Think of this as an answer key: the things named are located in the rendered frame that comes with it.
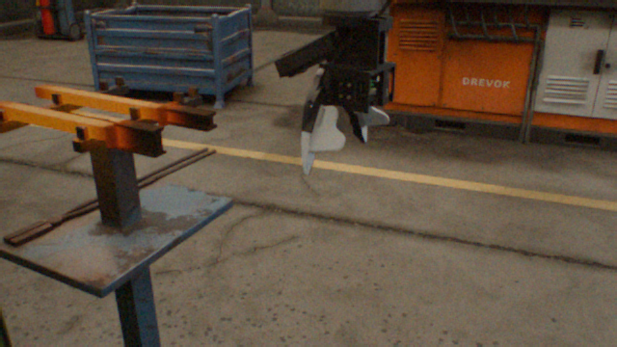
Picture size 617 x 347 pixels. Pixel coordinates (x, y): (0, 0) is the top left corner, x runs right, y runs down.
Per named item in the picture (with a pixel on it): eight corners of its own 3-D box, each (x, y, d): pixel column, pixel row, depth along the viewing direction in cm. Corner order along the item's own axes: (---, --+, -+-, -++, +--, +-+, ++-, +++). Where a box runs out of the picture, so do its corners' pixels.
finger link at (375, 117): (390, 149, 78) (376, 109, 70) (356, 141, 81) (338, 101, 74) (399, 133, 79) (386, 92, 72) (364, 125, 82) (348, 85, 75)
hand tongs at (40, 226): (206, 149, 151) (205, 146, 150) (217, 152, 149) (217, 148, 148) (4, 242, 104) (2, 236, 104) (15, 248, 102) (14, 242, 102)
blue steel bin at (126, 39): (256, 84, 490) (253, 4, 461) (222, 108, 420) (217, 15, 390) (142, 77, 518) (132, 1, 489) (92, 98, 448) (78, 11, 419)
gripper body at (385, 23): (365, 120, 65) (370, 19, 60) (308, 108, 70) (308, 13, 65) (394, 105, 71) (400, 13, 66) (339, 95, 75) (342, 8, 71)
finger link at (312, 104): (305, 129, 66) (329, 65, 67) (295, 126, 66) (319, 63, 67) (322, 141, 70) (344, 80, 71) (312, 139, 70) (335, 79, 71)
